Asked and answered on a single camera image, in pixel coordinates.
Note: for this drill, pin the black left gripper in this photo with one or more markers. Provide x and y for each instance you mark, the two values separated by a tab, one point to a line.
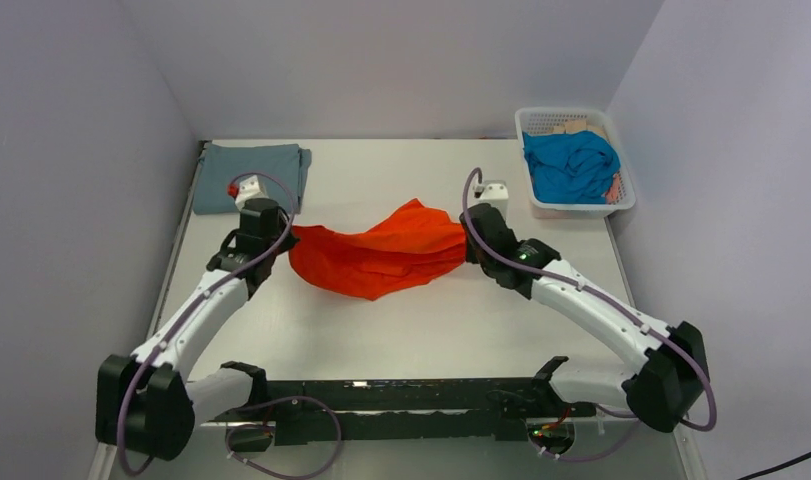
272	234

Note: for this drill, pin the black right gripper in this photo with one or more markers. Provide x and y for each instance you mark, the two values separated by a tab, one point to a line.
477	234

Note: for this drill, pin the orange t shirt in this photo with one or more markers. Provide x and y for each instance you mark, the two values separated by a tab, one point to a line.
412	247

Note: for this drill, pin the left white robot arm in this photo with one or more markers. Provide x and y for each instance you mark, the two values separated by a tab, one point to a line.
146	402

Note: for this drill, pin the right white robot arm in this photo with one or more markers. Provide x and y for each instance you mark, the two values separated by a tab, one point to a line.
663	369

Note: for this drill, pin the folded grey-blue t shirt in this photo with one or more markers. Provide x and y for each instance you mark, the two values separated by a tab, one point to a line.
283	170

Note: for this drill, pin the blue t shirt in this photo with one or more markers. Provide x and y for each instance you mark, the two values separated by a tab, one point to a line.
537	150

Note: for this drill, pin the white plastic basket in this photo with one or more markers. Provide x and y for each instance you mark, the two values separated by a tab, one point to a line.
541	121

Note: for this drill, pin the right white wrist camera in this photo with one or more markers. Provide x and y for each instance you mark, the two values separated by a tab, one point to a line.
493	193

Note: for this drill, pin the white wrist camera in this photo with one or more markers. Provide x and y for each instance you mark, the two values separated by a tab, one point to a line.
493	193
246	188

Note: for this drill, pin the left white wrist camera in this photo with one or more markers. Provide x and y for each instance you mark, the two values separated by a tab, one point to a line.
246	188

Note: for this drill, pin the aluminium table frame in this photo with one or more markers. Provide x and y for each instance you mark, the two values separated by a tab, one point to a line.
461	325

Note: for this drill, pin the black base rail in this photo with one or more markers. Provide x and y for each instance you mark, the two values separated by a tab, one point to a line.
502	409

